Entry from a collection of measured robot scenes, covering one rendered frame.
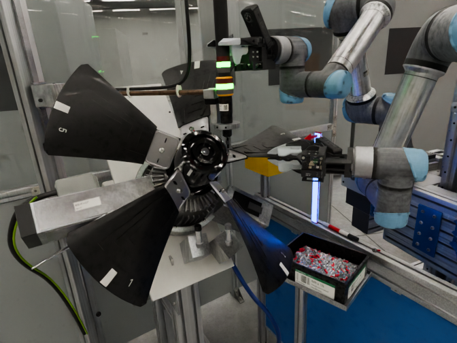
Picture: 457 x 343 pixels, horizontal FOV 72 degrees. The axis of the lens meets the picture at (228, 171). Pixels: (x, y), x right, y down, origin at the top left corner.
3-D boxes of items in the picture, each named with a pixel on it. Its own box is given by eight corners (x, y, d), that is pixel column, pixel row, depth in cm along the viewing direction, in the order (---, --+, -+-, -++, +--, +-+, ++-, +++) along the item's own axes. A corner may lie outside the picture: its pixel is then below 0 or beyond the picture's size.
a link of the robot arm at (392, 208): (394, 210, 84) (398, 171, 80) (414, 231, 73) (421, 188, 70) (363, 211, 85) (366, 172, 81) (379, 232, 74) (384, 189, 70)
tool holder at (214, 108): (202, 129, 81) (198, 90, 78) (213, 124, 87) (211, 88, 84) (234, 130, 78) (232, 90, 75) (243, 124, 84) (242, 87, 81)
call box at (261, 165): (244, 171, 137) (243, 148, 134) (262, 166, 142) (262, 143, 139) (268, 180, 124) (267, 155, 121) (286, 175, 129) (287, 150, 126)
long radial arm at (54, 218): (145, 189, 95) (152, 173, 85) (154, 212, 93) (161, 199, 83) (35, 217, 80) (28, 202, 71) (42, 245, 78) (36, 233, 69)
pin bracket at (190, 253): (179, 243, 92) (187, 235, 84) (196, 239, 94) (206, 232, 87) (183, 264, 90) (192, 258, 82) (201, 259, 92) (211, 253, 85)
